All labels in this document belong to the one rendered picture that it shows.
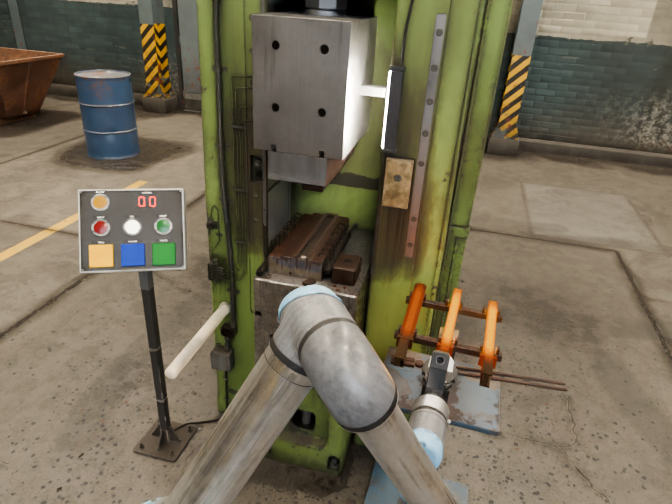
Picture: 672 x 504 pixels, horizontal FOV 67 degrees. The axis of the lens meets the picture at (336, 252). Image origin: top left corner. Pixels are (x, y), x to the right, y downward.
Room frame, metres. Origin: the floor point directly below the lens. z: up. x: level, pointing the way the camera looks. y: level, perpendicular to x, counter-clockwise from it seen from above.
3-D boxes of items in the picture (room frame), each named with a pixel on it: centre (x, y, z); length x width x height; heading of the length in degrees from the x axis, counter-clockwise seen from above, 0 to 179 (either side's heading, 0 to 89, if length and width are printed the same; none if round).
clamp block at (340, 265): (1.61, -0.04, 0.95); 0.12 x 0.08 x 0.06; 167
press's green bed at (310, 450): (1.79, 0.04, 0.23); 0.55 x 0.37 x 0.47; 167
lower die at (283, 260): (1.79, 0.10, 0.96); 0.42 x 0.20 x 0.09; 167
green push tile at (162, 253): (1.53, 0.58, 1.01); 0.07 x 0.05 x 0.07; 102
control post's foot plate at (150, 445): (1.64, 0.71, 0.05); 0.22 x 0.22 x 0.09; 77
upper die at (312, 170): (1.79, 0.10, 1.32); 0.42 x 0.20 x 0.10; 167
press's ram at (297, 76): (1.79, 0.06, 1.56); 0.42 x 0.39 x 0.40; 167
